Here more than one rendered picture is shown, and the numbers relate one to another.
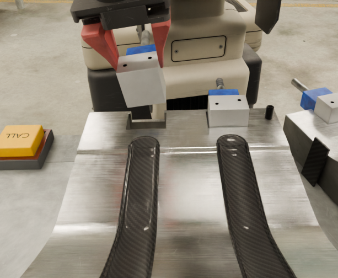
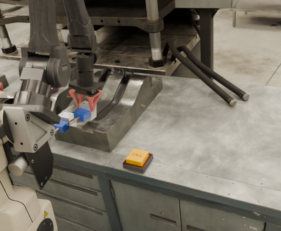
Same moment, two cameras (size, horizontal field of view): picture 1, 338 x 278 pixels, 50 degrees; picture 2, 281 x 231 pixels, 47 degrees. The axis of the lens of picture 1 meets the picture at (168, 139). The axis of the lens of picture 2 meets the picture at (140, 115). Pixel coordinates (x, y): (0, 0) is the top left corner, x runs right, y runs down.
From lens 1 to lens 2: 1.43 m
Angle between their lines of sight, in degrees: 105
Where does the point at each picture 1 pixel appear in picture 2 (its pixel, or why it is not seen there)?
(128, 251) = (119, 97)
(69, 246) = (129, 99)
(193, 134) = not seen: hidden behind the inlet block
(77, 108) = not seen: outside the picture
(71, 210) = (126, 107)
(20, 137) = (135, 153)
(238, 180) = not seen: hidden behind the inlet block
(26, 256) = (145, 128)
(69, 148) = (119, 161)
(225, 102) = (67, 114)
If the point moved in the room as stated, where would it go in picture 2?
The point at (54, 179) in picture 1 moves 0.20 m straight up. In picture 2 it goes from (129, 148) to (121, 102)
